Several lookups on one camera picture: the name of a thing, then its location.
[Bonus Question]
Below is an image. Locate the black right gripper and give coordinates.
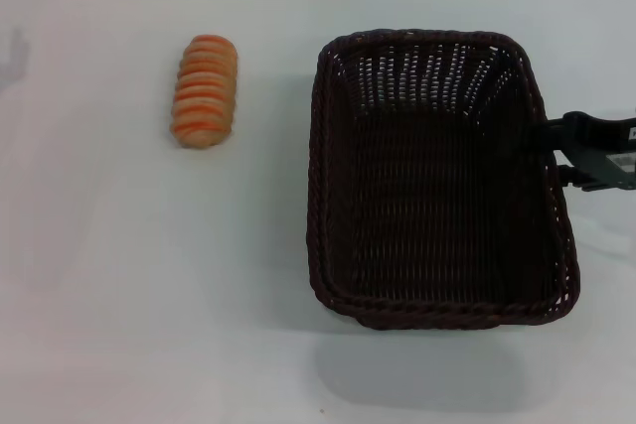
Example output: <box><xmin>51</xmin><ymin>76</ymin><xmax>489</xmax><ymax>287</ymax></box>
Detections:
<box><xmin>516</xmin><ymin>110</ymin><xmax>636</xmax><ymax>193</ymax></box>

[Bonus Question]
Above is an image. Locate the dark brown wicker basket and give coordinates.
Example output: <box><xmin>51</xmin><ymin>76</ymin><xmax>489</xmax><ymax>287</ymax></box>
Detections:
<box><xmin>303</xmin><ymin>29</ymin><xmax>581</xmax><ymax>333</ymax></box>

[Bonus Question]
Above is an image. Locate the orange striped bread loaf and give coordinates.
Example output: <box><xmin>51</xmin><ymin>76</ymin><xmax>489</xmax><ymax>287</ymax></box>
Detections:
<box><xmin>169</xmin><ymin>34</ymin><xmax>240</xmax><ymax>150</ymax></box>

